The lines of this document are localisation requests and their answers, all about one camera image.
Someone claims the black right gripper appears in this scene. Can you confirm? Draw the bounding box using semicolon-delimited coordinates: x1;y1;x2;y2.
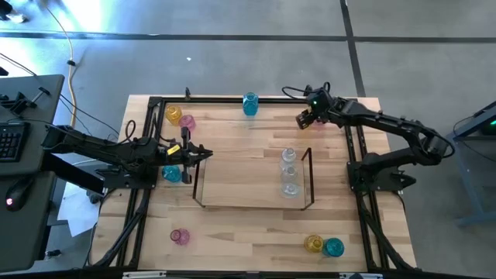
296;89;335;131

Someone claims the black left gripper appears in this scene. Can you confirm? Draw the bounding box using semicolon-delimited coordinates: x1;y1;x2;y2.
157;127;214;184

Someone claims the wide pink ribbed glass vase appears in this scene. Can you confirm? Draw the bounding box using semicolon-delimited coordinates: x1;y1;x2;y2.
178;114;197;132

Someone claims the teal medallion embossed glass vase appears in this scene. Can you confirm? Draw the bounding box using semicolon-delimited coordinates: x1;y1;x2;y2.
160;164;184;184

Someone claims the teal diamond pattern glass vase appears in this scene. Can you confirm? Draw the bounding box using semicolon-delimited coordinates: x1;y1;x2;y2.
242;91;260;117

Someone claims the wide clear ribbed glass vase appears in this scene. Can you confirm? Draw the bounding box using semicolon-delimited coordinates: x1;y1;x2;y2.
280;181;301;200

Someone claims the pink twisted glass vase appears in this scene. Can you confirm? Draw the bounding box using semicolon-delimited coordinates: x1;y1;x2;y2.
170;227;191;246

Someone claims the wide yellow ribbed glass vase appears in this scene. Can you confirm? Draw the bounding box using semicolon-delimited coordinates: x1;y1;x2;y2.
303;233;325;254

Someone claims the white paper sheet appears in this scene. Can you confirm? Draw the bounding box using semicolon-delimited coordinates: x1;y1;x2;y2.
57;181;103;239

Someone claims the black device green light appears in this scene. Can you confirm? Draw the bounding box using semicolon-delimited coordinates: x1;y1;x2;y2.
480;112;496;136

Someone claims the black computer mouse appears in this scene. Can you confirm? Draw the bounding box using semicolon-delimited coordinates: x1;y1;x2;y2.
4;177;36;213

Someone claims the black keyboard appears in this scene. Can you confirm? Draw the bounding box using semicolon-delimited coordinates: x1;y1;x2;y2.
0;121;31;164

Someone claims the black desk clamp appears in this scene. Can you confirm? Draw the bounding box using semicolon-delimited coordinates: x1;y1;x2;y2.
0;86;51;115

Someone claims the dark grey desk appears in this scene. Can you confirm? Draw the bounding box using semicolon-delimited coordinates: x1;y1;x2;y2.
0;74;66;273

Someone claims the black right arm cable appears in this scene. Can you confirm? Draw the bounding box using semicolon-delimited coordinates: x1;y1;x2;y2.
281;81;331;102

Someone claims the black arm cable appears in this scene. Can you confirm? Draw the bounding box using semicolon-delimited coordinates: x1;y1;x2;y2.
281;81;331;102
122;112;174;146

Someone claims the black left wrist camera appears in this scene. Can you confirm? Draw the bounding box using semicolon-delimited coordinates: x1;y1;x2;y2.
164;142;183;157

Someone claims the wooden shelf with black frame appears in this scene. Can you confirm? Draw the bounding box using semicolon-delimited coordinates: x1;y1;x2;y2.
192;146;315;212

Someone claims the black aluminium table frame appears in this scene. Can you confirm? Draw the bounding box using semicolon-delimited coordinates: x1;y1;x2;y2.
81;94;419;279

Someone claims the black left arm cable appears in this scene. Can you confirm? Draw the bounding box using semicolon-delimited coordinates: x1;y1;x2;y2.
122;112;174;146

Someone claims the black floor cable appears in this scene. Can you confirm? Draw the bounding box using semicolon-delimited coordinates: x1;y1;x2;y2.
57;92;121;137
0;52;40;78

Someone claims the silver metal bracket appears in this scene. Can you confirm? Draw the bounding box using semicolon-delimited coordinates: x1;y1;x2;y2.
122;270;168;279
339;272;384;279

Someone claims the yellow floor cable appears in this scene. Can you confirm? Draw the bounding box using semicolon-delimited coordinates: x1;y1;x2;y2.
45;4;78;137

